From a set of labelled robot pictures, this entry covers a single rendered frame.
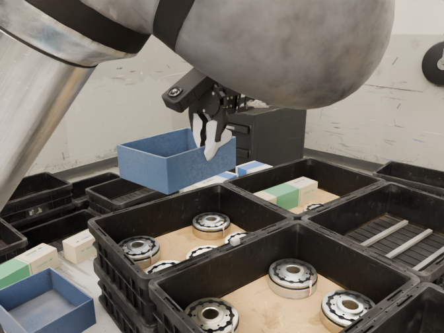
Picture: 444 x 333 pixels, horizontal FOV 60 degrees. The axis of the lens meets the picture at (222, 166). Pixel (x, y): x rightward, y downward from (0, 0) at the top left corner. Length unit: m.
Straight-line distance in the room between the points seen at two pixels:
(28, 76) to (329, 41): 0.15
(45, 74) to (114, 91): 3.90
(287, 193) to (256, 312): 0.47
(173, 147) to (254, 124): 1.37
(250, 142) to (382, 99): 2.05
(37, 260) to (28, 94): 0.99
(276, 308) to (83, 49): 0.69
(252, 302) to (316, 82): 0.67
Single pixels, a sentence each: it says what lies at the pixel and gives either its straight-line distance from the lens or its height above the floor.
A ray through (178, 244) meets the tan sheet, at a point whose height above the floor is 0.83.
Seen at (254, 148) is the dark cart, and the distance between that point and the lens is 2.28.
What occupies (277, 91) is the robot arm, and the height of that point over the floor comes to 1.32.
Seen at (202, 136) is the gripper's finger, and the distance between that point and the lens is 0.75.
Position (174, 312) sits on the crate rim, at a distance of 0.65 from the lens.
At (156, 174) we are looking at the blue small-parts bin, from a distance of 0.72.
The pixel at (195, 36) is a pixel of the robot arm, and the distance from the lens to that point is 0.18.
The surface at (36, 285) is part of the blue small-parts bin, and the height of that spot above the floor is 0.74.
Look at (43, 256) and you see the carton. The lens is 1.21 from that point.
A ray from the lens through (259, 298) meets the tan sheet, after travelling 0.84.
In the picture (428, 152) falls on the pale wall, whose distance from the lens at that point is 4.02.
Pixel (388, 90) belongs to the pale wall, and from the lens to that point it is 4.03.
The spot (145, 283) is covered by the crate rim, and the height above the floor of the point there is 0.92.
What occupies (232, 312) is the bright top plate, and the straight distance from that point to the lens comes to 0.75.
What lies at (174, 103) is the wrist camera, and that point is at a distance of 0.65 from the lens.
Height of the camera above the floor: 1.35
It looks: 19 degrees down
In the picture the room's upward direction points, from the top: straight up
